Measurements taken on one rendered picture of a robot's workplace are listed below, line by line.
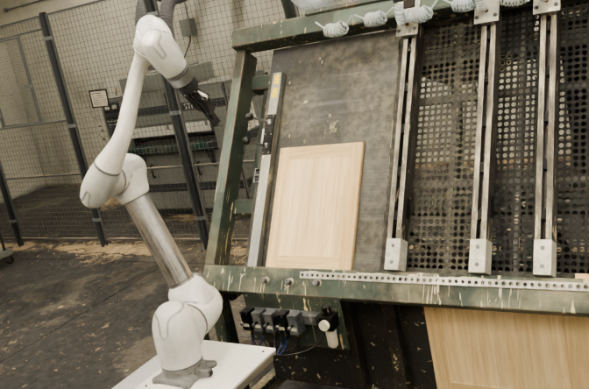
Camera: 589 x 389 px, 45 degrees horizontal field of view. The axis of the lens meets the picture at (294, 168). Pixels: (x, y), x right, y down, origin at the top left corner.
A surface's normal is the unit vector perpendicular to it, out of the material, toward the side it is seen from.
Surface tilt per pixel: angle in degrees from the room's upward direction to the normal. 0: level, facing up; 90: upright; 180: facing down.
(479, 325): 90
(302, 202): 57
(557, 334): 90
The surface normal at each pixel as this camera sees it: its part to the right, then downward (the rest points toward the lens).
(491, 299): -0.55, -0.28
